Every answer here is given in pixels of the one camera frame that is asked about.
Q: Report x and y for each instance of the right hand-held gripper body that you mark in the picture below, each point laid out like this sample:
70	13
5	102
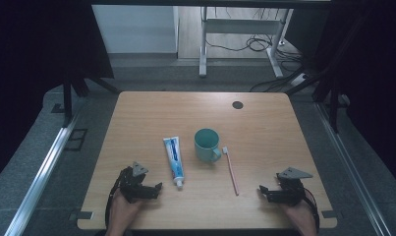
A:
292	191

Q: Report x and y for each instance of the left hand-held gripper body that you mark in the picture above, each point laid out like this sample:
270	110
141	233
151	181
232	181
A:
131	183

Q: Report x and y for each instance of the white blue toothpaste tube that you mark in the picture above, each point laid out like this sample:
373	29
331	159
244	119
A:
174	157

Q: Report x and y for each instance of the pink toothbrush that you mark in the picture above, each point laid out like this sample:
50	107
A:
231	172

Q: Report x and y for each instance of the teal cup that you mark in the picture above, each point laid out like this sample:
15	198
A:
203	152

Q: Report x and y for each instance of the person's right hand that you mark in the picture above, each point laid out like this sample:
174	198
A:
302	216

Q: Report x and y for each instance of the person's left hand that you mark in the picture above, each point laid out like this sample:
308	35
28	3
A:
122	213

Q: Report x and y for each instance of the black round table grommet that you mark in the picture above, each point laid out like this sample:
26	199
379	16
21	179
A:
237	105

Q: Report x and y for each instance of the black metal stand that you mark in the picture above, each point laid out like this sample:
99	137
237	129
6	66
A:
67	101
333	111

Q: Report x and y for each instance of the white power strip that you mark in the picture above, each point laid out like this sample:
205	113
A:
299	79

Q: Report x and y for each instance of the black curtain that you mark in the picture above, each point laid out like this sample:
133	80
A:
375	65
28	65

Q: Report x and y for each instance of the grey table bracket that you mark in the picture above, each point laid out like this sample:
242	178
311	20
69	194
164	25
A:
329	214
81	215

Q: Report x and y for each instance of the aluminium floor rail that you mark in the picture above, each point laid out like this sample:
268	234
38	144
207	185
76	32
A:
356	173
38	187

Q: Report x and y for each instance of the black floor socket frame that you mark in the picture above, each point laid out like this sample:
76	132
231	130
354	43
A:
70	140

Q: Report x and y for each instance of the white desk frame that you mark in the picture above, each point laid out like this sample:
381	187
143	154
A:
241	25

